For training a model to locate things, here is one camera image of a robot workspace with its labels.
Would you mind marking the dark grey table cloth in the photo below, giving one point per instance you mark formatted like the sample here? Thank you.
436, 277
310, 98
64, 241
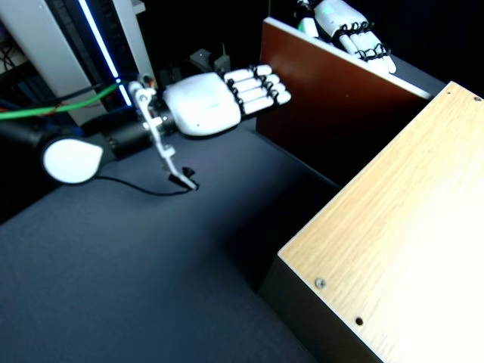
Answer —
132, 246

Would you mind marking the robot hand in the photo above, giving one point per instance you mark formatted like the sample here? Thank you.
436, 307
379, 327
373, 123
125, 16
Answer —
340, 15
200, 106

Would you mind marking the white column with light strip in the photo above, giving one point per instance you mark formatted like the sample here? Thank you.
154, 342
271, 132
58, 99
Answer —
49, 49

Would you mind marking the metal screw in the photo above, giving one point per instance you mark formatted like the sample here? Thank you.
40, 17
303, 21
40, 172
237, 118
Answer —
320, 282

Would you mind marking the light wooden box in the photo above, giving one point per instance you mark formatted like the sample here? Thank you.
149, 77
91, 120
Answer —
397, 227

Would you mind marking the grey box device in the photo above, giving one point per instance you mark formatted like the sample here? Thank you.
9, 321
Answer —
200, 58

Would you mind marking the black device with red light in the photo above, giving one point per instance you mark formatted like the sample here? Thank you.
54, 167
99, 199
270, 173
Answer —
166, 75

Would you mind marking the white power adapter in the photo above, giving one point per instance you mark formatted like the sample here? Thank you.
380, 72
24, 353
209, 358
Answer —
223, 60

